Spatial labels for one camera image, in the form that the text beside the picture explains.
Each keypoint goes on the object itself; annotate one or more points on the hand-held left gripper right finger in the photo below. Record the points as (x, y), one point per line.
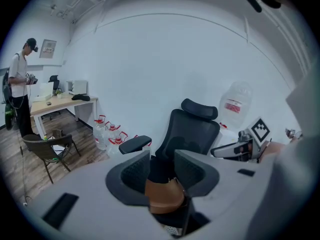
(225, 179)

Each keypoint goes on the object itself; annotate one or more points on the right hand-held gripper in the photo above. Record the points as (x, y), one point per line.
(257, 134)

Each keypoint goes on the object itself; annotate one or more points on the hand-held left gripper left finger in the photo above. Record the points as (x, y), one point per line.
(87, 184)

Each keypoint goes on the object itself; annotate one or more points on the black mesh office chair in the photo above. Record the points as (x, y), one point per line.
(192, 131)

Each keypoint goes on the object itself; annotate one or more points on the brown leather bag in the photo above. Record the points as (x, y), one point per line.
(162, 196)

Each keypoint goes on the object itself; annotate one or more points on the person's right forearm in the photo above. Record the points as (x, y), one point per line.
(275, 149)

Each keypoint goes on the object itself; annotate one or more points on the brown wicker chair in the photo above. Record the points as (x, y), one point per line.
(42, 146)

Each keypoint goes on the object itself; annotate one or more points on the small black office chair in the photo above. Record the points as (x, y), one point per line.
(54, 81)

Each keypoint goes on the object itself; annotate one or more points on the white paper sheet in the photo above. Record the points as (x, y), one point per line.
(58, 149)

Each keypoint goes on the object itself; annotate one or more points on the large clear water jug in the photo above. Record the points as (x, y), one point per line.
(236, 101)

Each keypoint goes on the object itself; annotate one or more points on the small brown box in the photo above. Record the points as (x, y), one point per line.
(57, 133)

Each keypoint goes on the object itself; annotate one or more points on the small yellow-green bottle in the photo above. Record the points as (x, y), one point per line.
(45, 137)

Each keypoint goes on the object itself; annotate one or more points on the person's white shirt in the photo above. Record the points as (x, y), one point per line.
(300, 184)

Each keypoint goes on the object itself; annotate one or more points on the light wooden desk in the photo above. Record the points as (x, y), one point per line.
(60, 104)

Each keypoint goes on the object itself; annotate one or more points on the black cloth bundle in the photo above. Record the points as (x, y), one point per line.
(80, 97)

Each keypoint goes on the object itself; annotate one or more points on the small potted plant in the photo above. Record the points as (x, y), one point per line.
(58, 92)

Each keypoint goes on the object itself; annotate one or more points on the white microwave oven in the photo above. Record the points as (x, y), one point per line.
(77, 87)

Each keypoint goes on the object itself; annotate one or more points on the white cardboard box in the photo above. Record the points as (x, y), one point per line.
(43, 92)

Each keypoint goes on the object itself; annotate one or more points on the green scooter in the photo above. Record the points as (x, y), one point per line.
(10, 114)

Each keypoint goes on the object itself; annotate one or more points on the grey wall panel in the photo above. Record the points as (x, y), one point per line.
(47, 49)

